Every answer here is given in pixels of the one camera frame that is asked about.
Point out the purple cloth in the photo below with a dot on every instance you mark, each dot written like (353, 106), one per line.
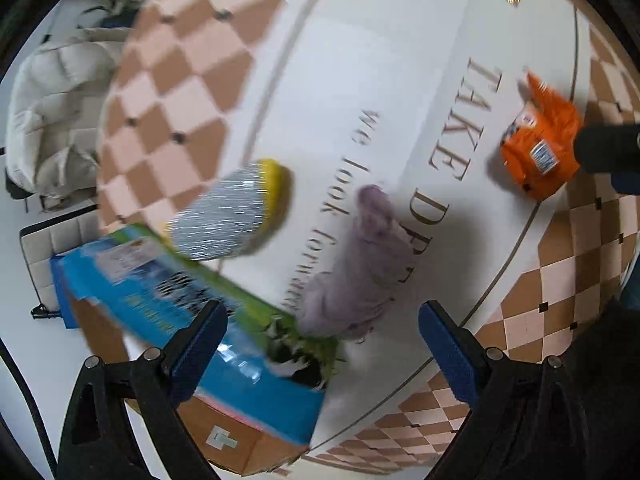
(345, 302)

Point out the orange snack packet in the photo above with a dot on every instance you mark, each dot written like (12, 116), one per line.
(538, 147)

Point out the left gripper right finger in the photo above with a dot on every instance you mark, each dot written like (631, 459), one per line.
(572, 416)

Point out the cardboard box with blue print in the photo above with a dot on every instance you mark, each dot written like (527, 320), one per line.
(221, 379)

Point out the white puffer jacket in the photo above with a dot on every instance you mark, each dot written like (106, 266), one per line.
(56, 94)

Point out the silver yellow scrubbing sponge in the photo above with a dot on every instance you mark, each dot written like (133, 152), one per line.
(235, 215)

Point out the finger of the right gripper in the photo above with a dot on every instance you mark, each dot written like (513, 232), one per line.
(608, 149)

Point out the checkered printed tablecloth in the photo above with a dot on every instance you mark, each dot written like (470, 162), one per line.
(409, 95)

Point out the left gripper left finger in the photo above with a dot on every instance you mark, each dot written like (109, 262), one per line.
(97, 440)

